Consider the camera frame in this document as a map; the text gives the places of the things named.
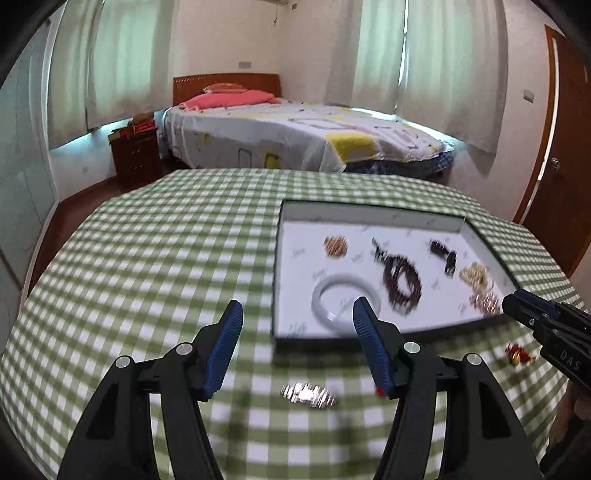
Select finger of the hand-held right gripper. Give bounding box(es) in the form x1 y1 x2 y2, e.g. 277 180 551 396
502 290 561 326

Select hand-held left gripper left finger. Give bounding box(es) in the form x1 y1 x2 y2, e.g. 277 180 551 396
58 299 245 480

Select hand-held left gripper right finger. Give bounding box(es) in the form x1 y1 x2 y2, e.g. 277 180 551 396
352 296 543 480

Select red and gold charm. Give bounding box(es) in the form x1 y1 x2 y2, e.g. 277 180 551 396
505 342 536 366

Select white jade bangle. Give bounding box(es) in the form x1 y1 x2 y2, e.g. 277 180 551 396
311 274 383 329

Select silver link bracelet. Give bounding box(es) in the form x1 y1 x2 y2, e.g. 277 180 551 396
279 382 338 408

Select dark red bead bracelet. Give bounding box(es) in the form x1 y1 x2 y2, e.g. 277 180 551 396
372 236 423 315

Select black hair clip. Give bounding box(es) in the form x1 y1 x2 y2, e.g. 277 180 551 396
428 239 459 278

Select small brown bead bracelet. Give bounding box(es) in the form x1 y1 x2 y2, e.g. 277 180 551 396
323 235 349 257

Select white shallow box tray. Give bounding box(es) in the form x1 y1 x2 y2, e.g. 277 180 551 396
270 199 520 348

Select person's right hand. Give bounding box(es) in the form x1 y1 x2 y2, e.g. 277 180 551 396
556 381 591 432

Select green checked tablecloth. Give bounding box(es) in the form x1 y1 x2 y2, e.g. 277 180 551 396
0 168 580 480

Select brown wooden door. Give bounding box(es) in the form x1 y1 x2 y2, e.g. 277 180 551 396
512 25 591 278

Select blue plaid bed sheet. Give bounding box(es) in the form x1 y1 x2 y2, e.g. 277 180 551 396
344 152 453 176

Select dark wooden nightstand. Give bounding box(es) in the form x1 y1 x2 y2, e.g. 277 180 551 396
108 131 163 188

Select white patterned bedspread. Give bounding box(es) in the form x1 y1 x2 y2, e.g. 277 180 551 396
161 99 453 174

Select white curtain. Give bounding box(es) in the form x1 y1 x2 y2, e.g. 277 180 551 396
88 0 181 130
397 0 511 153
351 0 409 112
46 0 100 148

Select pink pillow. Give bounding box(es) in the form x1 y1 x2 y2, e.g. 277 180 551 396
179 90 280 110

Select wooden bed headboard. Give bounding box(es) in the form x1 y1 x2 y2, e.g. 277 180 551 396
173 74 281 107

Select frosted glass wardrobe door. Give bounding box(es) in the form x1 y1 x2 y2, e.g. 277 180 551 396
0 23 61 296

